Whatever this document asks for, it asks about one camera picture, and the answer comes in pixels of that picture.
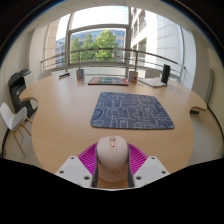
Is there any open light magazine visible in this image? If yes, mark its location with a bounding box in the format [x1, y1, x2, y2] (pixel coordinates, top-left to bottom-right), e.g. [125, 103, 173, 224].
[138, 77, 168, 88]

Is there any blue printed can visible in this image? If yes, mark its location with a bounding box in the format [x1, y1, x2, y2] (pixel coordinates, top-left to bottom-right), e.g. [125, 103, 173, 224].
[75, 68, 85, 81]

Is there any red and white can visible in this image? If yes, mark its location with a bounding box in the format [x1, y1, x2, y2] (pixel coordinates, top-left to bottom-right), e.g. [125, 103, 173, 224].
[128, 70, 139, 83]

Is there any beige computer mouse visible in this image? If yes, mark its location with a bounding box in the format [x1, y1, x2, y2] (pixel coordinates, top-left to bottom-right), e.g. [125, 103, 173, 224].
[95, 135, 130, 183]

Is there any red and blue magazine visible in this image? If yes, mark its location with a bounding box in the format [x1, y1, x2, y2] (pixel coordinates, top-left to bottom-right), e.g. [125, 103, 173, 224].
[87, 76, 130, 87]

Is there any black cylindrical speaker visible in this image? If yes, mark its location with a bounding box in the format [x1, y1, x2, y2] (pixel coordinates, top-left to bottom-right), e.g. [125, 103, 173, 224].
[160, 63, 172, 85]

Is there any dark blue stapler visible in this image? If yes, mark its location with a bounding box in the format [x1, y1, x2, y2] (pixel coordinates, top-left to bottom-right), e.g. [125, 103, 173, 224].
[58, 72, 71, 80]

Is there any white chair with wooden legs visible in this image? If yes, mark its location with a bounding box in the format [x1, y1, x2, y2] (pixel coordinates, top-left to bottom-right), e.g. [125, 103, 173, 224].
[0, 102, 33, 156]

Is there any grey-green door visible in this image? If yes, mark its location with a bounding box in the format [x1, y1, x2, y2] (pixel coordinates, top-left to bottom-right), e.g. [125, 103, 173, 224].
[203, 68, 215, 105]

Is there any blue patterned mouse pad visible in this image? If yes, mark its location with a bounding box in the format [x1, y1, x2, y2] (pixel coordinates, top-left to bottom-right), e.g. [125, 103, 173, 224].
[90, 91, 176, 131]

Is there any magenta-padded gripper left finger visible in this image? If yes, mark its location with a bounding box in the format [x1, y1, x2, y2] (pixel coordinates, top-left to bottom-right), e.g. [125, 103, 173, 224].
[54, 142, 100, 189]

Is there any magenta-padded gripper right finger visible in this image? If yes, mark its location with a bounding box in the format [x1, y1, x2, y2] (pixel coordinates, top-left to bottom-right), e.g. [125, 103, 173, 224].
[126, 143, 170, 189]

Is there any metal railing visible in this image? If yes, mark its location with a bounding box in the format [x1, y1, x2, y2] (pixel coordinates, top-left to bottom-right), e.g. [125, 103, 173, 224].
[40, 47, 186, 84]

